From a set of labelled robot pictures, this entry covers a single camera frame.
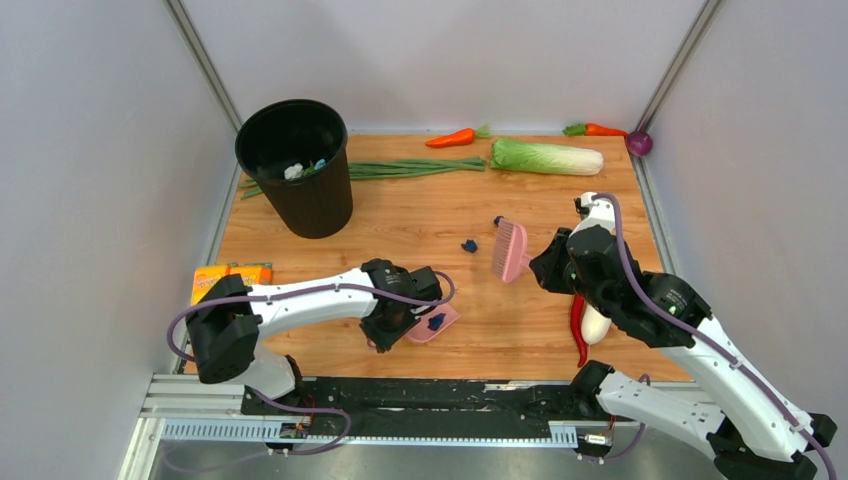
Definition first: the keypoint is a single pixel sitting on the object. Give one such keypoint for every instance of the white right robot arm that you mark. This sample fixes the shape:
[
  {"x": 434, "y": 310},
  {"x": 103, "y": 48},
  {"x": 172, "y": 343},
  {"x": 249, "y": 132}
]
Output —
[{"x": 747, "y": 429}]

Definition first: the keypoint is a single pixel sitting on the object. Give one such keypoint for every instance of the napa cabbage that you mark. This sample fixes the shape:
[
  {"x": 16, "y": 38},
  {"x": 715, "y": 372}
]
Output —
[{"x": 544, "y": 158}]

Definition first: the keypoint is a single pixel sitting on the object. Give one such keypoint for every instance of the blue paper scrap bottom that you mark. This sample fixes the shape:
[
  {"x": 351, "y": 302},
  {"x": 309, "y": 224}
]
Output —
[{"x": 435, "y": 322}]

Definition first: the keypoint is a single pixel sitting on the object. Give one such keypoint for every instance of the purple onion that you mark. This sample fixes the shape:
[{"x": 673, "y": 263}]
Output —
[{"x": 639, "y": 143}]

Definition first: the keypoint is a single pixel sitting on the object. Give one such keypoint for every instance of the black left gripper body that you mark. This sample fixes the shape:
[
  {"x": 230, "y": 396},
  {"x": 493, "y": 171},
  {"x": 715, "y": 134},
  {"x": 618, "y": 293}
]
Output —
[{"x": 385, "y": 333}]

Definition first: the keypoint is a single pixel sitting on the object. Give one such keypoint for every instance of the black trash bin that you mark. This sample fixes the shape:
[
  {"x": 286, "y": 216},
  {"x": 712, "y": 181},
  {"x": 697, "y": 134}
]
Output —
[{"x": 295, "y": 151}]

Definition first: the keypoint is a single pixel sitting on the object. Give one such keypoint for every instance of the orange carrot left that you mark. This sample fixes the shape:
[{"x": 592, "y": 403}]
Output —
[{"x": 463, "y": 137}]

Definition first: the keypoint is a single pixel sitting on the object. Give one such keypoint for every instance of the orange carrot right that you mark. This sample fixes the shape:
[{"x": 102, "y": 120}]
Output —
[{"x": 592, "y": 129}]

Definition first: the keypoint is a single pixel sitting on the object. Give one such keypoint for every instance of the orange carrot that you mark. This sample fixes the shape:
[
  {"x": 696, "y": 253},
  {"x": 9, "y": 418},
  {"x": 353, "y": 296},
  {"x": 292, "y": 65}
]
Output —
[
  {"x": 592, "y": 129},
  {"x": 463, "y": 137}
]

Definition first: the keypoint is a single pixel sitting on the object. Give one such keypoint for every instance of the blue paper scrap centre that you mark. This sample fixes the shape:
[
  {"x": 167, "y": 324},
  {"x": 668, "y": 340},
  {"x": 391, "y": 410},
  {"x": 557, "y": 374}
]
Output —
[{"x": 469, "y": 246}]

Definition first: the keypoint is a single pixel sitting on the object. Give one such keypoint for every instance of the white paper in bin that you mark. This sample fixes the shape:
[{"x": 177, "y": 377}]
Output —
[{"x": 294, "y": 171}]

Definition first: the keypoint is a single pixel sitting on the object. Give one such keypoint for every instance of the orange yellow snack box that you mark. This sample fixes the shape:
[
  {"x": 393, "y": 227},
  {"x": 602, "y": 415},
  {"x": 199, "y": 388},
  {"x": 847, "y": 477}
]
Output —
[{"x": 204, "y": 279}]

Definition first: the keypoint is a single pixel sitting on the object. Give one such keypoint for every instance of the pink hand brush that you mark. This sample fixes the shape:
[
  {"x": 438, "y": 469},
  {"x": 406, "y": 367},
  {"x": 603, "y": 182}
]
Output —
[{"x": 510, "y": 258}]

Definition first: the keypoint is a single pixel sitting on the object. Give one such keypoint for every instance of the white radish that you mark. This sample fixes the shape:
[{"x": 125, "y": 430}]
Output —
[{"x": 594, "y": 326}]

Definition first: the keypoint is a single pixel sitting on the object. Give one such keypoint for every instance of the red chili pepper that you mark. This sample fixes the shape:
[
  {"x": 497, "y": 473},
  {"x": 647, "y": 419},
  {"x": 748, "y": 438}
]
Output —
[{"x": 575, "y": 321}]

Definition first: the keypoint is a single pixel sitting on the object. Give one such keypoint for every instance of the green scallions bunch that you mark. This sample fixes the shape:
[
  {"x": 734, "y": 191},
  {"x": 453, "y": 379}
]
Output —
[{"x": 368, "y": 170}]

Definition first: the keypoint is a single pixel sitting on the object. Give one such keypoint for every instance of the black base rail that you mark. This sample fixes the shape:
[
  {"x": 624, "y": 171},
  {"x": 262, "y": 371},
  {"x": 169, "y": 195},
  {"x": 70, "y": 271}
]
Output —
[{"x": 450, "y": 408}]

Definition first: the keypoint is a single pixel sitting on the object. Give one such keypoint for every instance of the pink dustpan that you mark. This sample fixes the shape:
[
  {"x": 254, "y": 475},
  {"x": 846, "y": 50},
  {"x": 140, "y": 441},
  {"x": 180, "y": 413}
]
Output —
[{"x": 420, "y": 334}]

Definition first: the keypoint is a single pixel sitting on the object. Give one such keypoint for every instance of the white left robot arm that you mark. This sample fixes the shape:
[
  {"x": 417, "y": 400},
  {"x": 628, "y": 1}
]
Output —
[{"x": 227, "y": 326}]

